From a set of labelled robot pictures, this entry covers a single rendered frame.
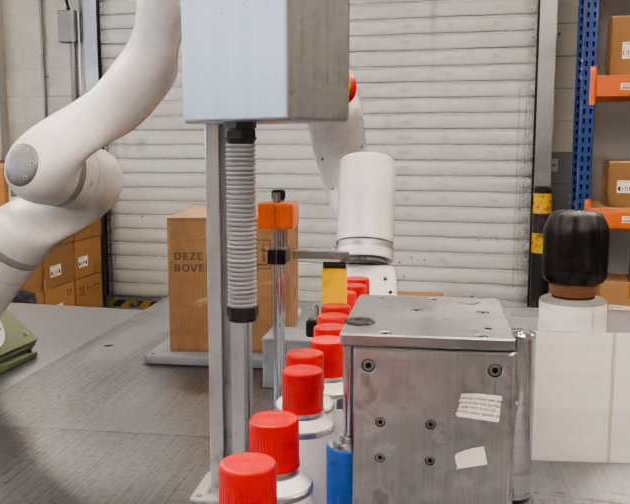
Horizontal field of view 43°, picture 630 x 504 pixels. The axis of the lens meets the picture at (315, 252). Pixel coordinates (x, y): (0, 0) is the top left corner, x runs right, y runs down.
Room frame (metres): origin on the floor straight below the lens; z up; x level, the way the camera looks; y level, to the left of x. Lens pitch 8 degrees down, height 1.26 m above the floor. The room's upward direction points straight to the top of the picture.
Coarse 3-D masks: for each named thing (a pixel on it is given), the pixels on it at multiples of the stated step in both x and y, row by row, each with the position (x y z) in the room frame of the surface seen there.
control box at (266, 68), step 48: (192, 0) 0.91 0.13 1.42; (240, 0) 0.85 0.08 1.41; (288, 0) 0.81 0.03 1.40; (336, 0) 0.86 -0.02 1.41; (192, 48) 0.91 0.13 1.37; (240, 48) 0.85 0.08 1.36; (288, 48) 0.81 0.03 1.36; (336, 48) 0.86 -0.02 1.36; (192, 96) 0.91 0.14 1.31; (240, 96) 0.85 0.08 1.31; (288, 96) 0.81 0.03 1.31; (336, 96) 0.86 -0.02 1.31
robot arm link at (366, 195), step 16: (352, 160) 1.18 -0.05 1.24; (368, 160) 1.17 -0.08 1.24; (384, 160) 1.18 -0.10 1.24; (352, 176) 1.17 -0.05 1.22; (368, 176) 1.16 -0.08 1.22; (384, 176) 1.17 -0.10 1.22; (352, 192) 1.16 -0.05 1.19; (368, 192) 1.15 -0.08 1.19; (384, 192) 1.16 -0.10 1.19; (352, 208) 1.15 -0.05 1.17; (368, 208) 1.15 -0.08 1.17; (384, 208) 1.15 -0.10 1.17; (352, 224) 1.14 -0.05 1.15; (368, 224) 1.14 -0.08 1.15; (384, 224) 1.15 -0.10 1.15; (336, 240) 1.17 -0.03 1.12
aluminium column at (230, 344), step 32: (224, 128) 0.96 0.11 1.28; (224, 160) 0.96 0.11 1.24; (224, 192) 0.96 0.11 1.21; (224, 224) 0.96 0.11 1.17; (224, 256) 0.96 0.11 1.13; (224, 288) 0.96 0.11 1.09; (224, 320) 0.96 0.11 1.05; (224, 352) 0.96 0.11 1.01; (224, 384) 0.96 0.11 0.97; (224, 416) 0.96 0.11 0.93; (224, 448) 0.96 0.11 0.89
